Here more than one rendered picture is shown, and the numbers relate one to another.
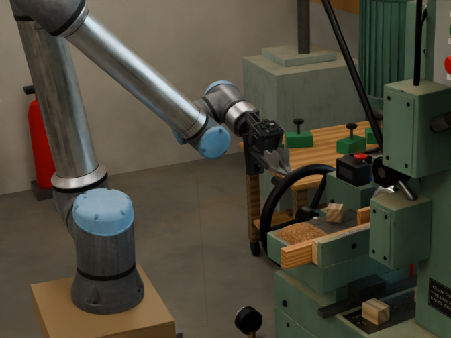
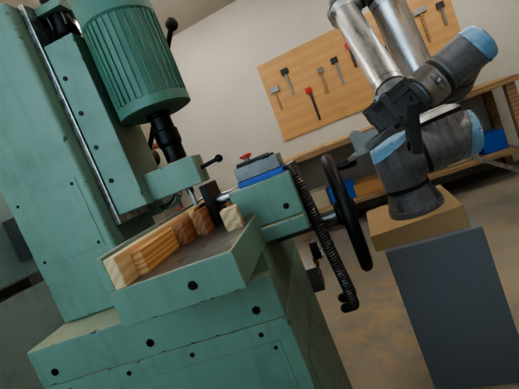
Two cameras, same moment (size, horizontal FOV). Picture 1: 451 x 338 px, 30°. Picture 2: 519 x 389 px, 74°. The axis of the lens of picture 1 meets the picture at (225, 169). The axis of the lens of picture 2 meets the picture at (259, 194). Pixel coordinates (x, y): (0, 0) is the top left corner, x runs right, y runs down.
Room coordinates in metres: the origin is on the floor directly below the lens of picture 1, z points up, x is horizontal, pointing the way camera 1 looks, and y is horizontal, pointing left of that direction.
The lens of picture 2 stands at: (2.34, -0.94, 1.01)
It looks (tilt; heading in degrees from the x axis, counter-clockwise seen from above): 6 degrees down; 130
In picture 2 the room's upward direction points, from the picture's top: 22 degrees counter-clockwise
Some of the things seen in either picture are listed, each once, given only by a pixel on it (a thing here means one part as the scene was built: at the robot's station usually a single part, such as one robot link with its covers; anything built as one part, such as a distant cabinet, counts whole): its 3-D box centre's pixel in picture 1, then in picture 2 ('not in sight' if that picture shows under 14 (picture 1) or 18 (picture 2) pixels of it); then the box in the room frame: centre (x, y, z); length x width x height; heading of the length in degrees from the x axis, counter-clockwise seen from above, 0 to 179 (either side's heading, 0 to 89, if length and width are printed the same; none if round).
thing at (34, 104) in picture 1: (44, 140); not in sight; (4.29, 0.96, 0.30); 0.19 x 0.18 x 0.60; 21
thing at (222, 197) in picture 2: not in sight; (226, 196); (1.78, -0.38, 0.95); 0.09 x 0.07 x 0.09; 119
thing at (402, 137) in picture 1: (415, 127); not in sight; (1.40, -0.34, 1.22); 0.09 x 0.08 x 0.15; 29
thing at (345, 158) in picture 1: (364, 163); (259, 166); (1.86, -0.33, 0.99); 0.13 x 0.11 x 0.06; 119
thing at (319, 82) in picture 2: not in sight; (356, 66); (1.08, 2.86, 1.50); 2.00 x 0.04 x 0.90; 21
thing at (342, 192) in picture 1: (366, 192); (269, 197); (1.86, -0.33, 0.91); 0.15 x 0.14 x 0.09; 119
